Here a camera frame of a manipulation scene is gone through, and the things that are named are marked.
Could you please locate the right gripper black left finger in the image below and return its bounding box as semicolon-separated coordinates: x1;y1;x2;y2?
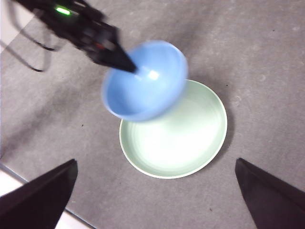
0;159;79;229

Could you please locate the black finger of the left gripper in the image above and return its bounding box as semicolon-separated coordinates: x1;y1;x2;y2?
95;40;138;73

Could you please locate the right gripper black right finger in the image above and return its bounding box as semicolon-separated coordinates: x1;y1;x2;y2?
235;157;305;229

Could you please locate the blue ribbed bowl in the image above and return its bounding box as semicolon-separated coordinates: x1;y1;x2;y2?
101;40;189;123

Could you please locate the green round plate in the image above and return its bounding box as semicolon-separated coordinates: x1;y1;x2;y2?
119;79;228;179

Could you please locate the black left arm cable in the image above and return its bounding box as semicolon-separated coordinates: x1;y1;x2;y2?
0;35;52;72
9;0;63;52

